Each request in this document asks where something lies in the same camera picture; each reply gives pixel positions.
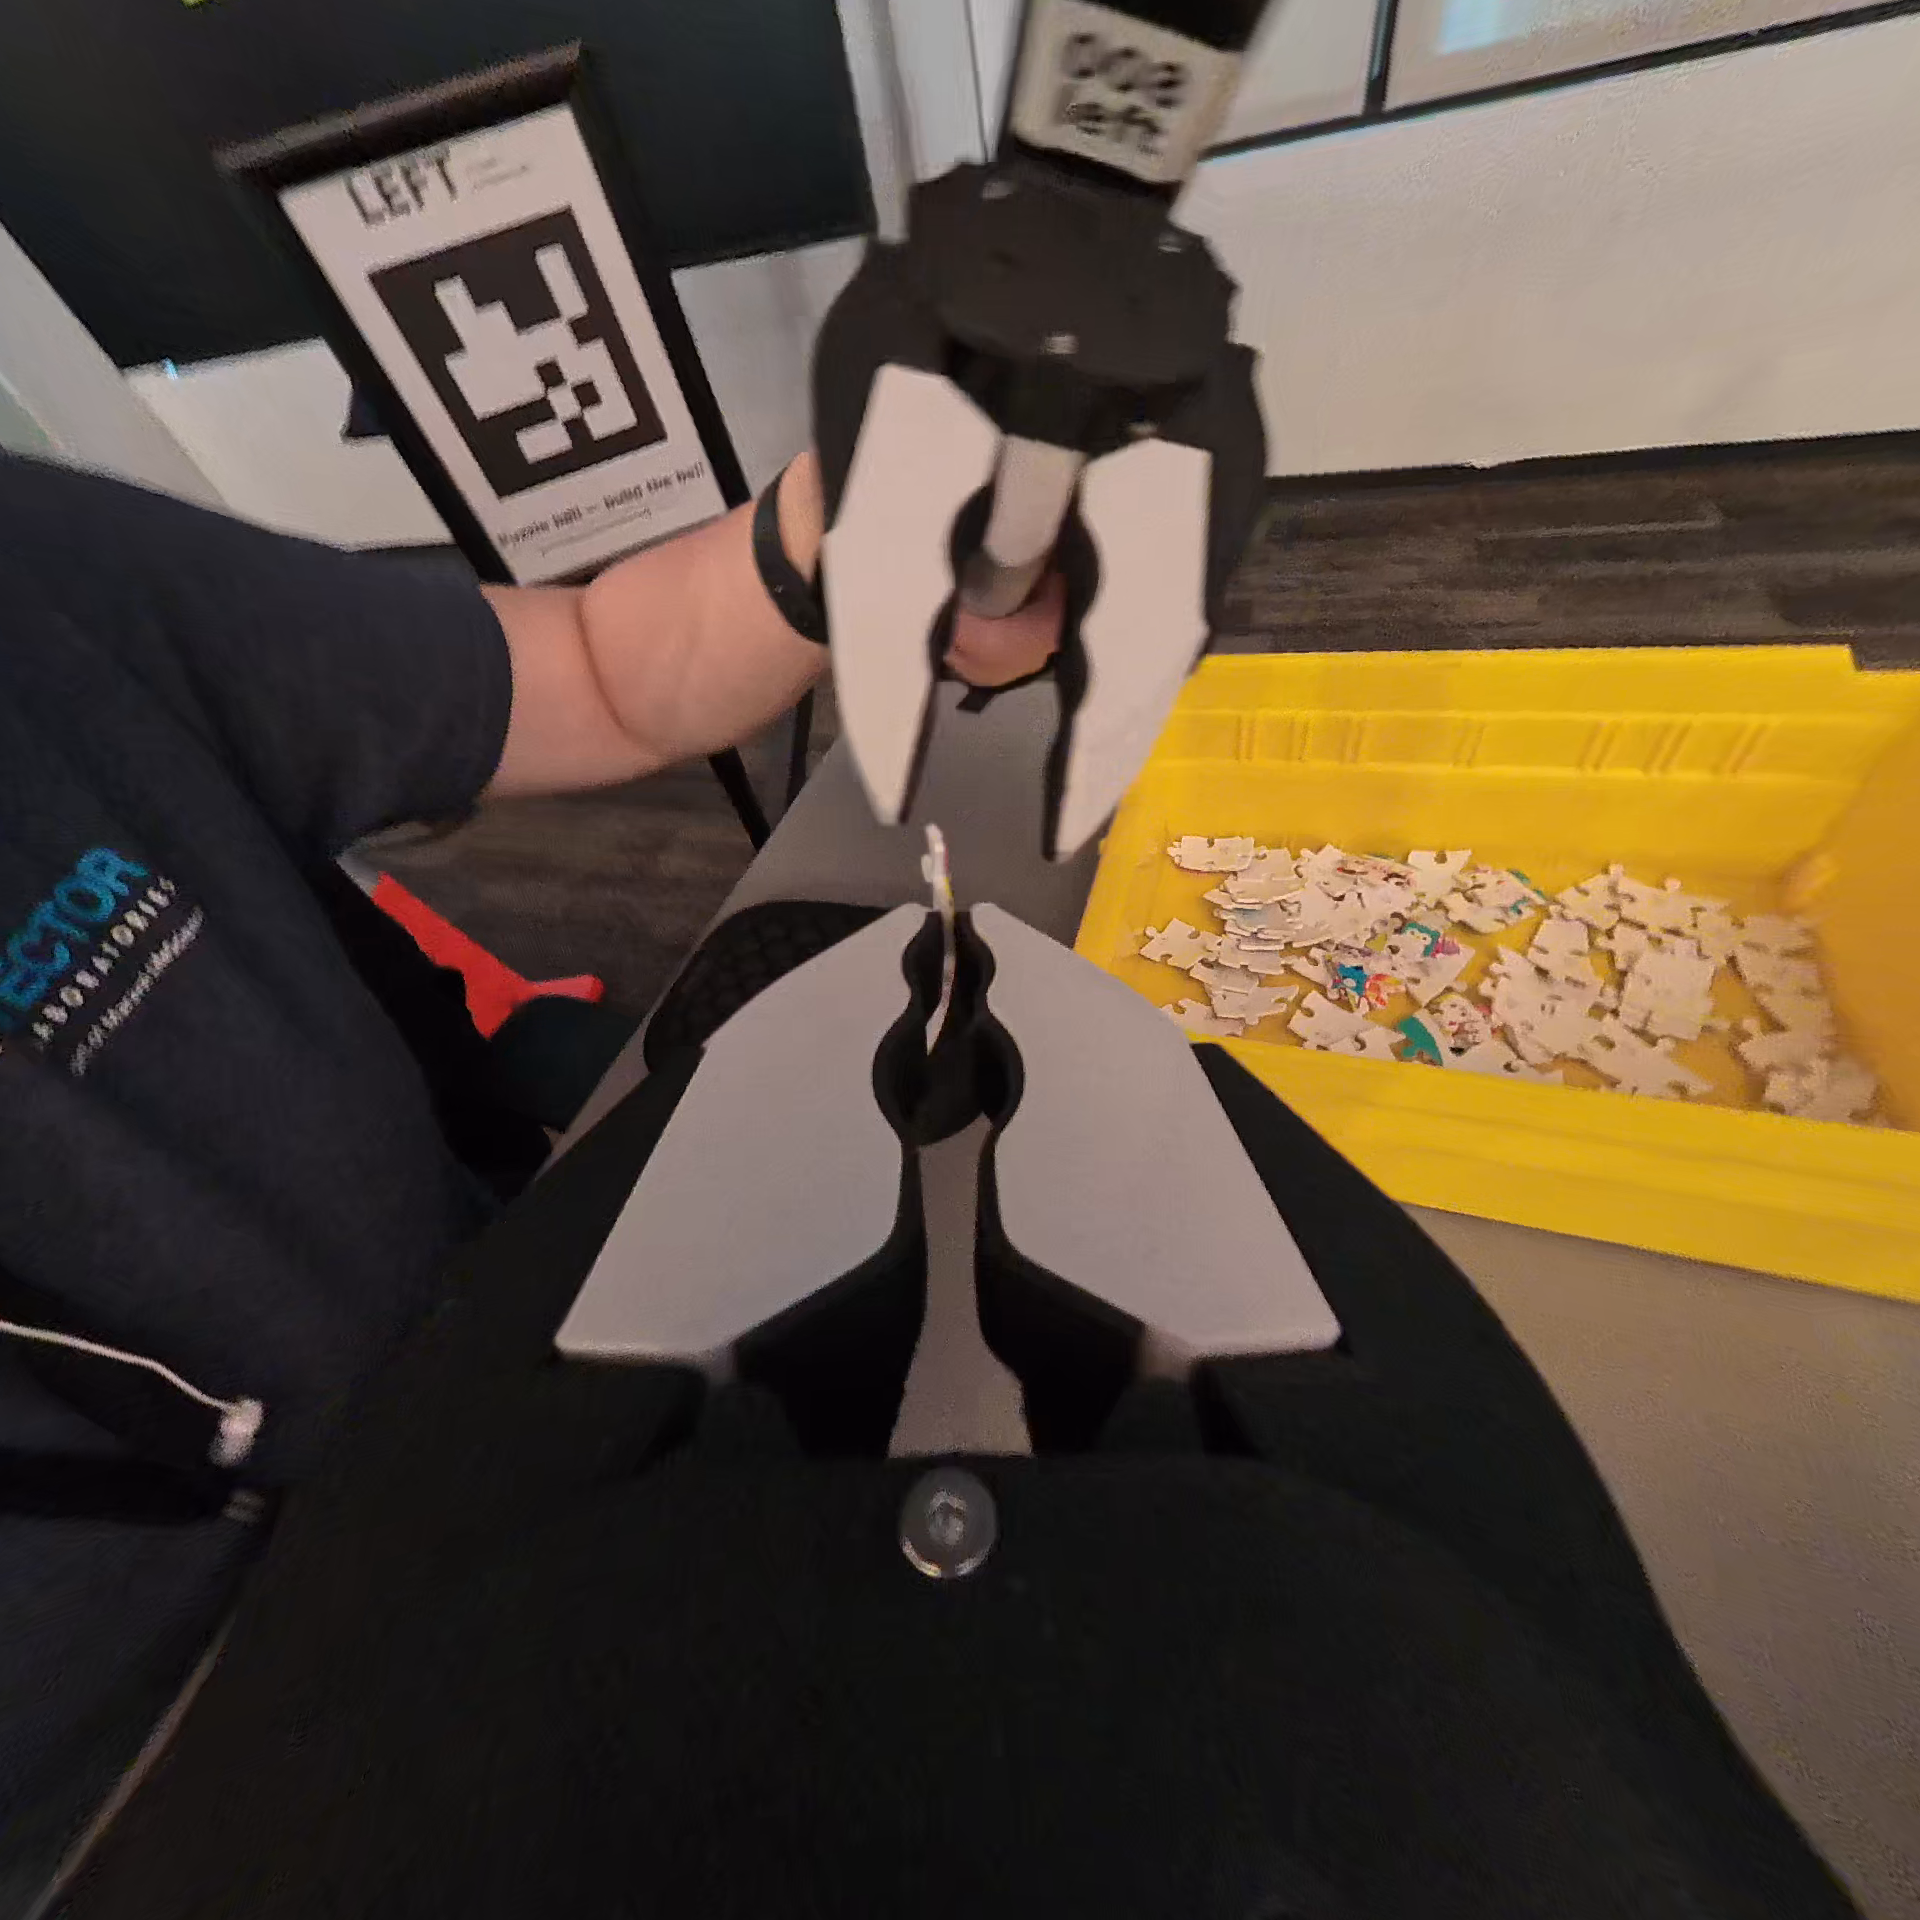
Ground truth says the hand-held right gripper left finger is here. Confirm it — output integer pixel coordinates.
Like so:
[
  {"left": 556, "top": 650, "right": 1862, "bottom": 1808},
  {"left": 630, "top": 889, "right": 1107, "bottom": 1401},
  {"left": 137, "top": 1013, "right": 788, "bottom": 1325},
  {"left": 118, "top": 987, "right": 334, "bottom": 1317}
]
[{"left": 556, "top": 900, "right": 942, "bottom": 1418}]

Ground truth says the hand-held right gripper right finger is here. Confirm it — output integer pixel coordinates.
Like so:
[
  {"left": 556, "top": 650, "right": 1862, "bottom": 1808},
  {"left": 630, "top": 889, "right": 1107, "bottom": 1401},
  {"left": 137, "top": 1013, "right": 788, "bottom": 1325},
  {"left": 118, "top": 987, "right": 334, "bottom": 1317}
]
[{"left": 966, "top": 900, "right": 1345, "bottom": 1430}]

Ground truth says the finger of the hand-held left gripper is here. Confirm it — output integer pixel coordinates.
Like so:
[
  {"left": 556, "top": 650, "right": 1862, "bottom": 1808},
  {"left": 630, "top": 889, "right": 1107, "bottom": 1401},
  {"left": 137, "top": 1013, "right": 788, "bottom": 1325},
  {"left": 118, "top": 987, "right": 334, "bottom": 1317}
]
[
  {"left": 817, "top": 369, "right": 1009, "bottom": 827},
  {"left": 1043, "top": 437, "right": 1216, "bottom": 865}
]

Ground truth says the yellow plastic bin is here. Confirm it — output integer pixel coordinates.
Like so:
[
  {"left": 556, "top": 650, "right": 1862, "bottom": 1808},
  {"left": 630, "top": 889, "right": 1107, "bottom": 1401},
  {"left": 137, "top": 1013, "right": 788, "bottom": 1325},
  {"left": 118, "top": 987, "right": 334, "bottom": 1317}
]
[{"left": 1075, "top": 648, "right": 1920, "bottom": 1307}]

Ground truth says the pile of puzzle pieces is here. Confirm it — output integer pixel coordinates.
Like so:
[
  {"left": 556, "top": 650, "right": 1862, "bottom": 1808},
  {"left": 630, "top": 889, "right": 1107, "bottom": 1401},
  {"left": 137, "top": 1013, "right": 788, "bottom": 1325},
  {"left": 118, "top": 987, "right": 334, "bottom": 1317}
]
[{"left": 1141, "top": 835, "right": 1886, "bottom": 1126}]

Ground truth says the person's left forearm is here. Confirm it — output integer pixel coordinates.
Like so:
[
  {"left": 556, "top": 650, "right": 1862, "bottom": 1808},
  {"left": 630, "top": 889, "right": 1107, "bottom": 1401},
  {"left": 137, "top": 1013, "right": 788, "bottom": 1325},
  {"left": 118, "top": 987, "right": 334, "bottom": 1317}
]
[{"left": 480, "top": 512, "right": 788, "bottom": 798}]

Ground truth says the person's left hand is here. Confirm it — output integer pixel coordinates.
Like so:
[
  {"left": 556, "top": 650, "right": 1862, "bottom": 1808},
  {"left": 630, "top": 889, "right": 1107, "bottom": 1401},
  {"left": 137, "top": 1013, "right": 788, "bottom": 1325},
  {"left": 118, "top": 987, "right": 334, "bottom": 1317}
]
[{"left": 940, "top": 572, "right": 1070, "bottom": 692}]

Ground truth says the black wristband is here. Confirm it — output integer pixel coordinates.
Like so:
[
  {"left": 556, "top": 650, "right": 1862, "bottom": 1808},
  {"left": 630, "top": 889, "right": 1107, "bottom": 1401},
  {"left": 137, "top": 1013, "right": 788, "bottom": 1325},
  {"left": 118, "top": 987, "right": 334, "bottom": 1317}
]
[{"left": 753, "top": 459, "right": 832, "bottom": 648}]

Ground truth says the black quilted pad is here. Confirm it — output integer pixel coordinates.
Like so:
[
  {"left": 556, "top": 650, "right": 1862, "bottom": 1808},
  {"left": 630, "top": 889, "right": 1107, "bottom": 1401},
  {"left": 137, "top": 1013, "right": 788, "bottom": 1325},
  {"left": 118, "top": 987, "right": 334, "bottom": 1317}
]
[{"left": 646, "top": 897, "right": 874, "bottom": 1082}]

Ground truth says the red plastic object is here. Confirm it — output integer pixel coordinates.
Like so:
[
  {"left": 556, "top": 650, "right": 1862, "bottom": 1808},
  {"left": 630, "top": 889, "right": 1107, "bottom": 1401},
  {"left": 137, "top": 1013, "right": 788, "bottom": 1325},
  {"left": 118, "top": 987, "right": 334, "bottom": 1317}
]
[{"left": 374, "top": 872, "right": 601, "bottom": 1037}]

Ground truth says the black framed marker sign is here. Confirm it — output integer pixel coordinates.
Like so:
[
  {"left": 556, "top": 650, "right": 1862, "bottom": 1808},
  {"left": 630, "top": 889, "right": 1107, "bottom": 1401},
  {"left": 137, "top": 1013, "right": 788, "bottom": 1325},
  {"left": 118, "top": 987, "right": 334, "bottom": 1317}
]
[{"left": 218, "top": 46, "right": 777, "bottom": 857}]

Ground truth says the white hoodie drawstring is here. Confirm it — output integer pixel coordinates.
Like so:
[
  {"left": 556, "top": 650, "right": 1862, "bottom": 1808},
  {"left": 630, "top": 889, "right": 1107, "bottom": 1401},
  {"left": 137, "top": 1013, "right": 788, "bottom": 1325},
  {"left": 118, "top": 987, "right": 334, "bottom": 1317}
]
[{"left": 0, "top": 1313, "right": 265, "bottom": 1472}]

